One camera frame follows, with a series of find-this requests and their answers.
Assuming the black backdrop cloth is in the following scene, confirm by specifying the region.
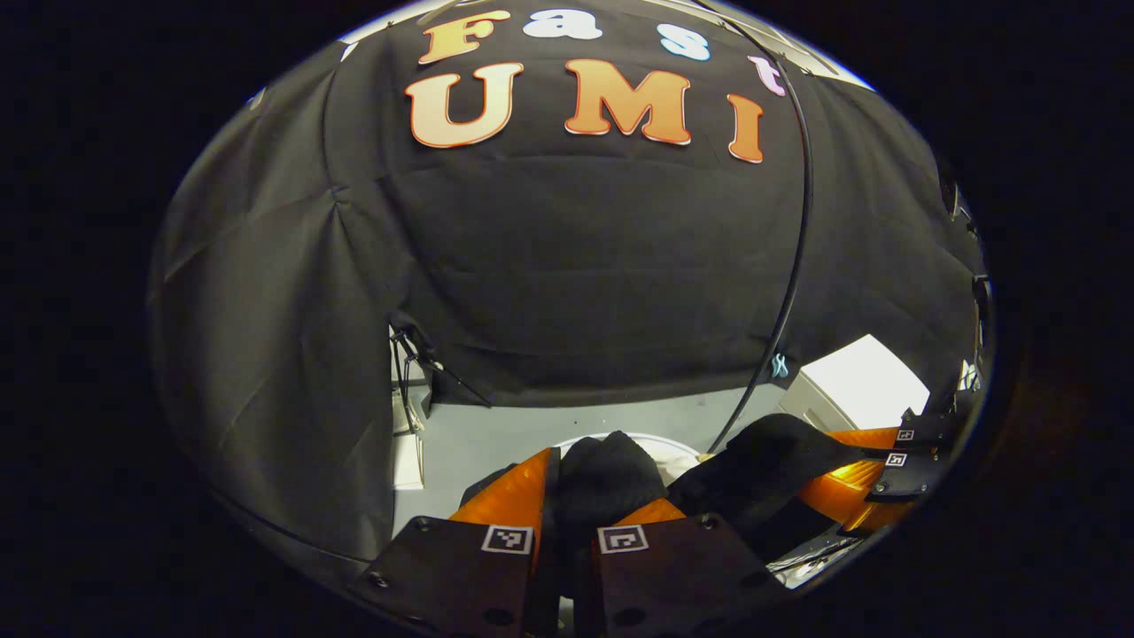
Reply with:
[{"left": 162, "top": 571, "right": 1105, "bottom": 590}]
[{"left": 146, "top": 0, "right": 989, "bottom": 586}]

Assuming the black clothes rack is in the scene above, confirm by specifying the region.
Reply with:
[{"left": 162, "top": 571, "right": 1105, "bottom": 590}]
[{"left": 695, "top": 0, "right": 814, "bottom": 455}]

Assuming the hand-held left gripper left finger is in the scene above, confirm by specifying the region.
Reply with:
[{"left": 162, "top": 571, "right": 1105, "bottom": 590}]
[{"left": 350, "top": 446, "right": 561, "bottom": 638}]

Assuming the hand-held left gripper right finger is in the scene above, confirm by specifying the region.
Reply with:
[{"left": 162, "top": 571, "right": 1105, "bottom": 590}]
[{"left": 580, "top": 496, "right": 791, "bottom": 638}]

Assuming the black jacket with paper tag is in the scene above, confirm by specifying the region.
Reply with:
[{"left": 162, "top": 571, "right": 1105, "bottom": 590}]
[{"left": 461, "top": 413, "right": 867, "bottom": 572}]

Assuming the white laundry hamper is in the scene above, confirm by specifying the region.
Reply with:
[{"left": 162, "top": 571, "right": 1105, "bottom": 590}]
[{"left": 551, "top": 432, "right": 711, "bottom": 486}]

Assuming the white board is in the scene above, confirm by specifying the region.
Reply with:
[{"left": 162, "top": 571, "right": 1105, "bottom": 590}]
[{"left": 780, "top": 334, "right": 931, "bottom": 435}]

